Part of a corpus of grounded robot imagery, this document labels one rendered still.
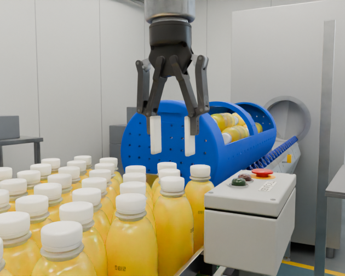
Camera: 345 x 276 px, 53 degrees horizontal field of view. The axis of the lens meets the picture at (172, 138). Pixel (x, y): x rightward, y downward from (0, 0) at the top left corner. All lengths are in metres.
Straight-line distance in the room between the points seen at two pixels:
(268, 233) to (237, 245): 0.05
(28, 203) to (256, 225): 0.29
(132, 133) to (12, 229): 0.60
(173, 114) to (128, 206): 0.48
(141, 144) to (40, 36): 4.04
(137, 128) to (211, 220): 0.50
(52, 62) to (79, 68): 0.47
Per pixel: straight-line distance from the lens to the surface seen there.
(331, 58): 2.23
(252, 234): 0.48
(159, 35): 0.61
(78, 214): 0.42
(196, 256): 0.59
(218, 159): 0.86
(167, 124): 0.90
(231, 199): 0.48
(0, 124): 3.59
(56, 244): 0.35
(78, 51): 5.29
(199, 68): 0.60
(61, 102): 5.01
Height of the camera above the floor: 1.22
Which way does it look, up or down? 5 degrees down
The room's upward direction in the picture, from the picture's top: straight up
